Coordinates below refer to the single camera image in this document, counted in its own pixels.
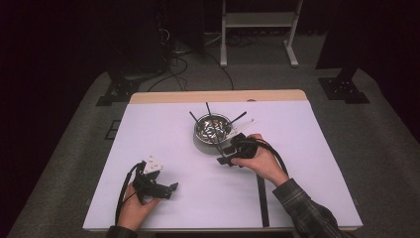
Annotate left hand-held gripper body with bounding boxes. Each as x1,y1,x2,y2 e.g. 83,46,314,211
132,154,171,201

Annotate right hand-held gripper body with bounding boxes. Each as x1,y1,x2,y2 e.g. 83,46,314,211
224,118,258,160

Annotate round metal bowl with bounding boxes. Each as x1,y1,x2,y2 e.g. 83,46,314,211
193,113,234,146

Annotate person's right hand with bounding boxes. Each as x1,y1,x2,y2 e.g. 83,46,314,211
231,133,290,187

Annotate person's left hand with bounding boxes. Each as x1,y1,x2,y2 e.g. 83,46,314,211
117,181,161,232

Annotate white table mat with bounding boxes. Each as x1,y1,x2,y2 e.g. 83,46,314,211
82,99,364,231

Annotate black spoon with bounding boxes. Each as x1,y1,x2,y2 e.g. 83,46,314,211
229,110,248,127

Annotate black stand base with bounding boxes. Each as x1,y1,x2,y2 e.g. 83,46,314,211
317,65,370,105
95,70,143,107

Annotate white metal stand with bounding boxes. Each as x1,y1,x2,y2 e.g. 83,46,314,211
219,0,304,68

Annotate dark equipment cabinet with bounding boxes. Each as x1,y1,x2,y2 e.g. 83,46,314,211
161,0,206,56

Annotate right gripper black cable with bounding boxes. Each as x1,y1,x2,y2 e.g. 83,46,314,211
252,138,289,177

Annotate black floor cable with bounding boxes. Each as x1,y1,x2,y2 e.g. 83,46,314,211
147,54,190,93
204,51,236,91

